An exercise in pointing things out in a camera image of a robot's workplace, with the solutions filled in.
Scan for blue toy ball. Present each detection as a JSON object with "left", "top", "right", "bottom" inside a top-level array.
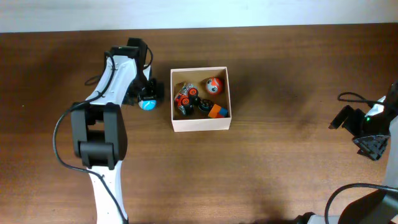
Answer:
[{"left": 139, "top": 100, "right": 157, "bottom": 111}]

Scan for red toy fire truck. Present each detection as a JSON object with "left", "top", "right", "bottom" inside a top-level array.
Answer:
[{"left": 174, "top": 83, "right": 200, "bottom": 116}]

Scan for black round toy wheel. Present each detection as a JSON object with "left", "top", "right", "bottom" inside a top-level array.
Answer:
[{"left": 198, "top": 99, "right": 214, "bottom": 113}]

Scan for red toy ball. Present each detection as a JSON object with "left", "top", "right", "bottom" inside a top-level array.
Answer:
[{"left": 205, "top": 77, "right": 224, "bottom": 95}]

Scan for multicolour puzzle cube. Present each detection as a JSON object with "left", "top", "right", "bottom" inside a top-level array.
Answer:
[{"left": 208, "top": 104, "right": 228, "bottom": 118}]

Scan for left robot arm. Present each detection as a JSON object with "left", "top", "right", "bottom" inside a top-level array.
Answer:
[{"left": 70, "top": 37, "right": 164, "bottom": 223}]

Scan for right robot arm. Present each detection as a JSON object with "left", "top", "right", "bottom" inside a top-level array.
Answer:
[{"left": 292, "top": 82, "right": 397, "bottom": 224}]

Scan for pink open cardboard box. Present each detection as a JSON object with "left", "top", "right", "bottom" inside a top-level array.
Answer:
[{"left": 170, "top": 67, "right": 232, "bottom": 132}]

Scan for right black cable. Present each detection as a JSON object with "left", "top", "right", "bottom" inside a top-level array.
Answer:
[{"left": 323, "top": 91, "right": 398, "bottom": 224}]

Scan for black cable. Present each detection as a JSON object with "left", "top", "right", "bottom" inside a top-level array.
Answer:
[
  {"left": 323, "top": 91, "right": 398, "bottom": 224},
  {"left": 52, "top": 46, "right": 154, "bottom": 224}
]

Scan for left black cable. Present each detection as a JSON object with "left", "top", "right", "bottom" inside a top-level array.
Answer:
[{"left": 52, "top": 46, "right": 154, "bottom": 224}]

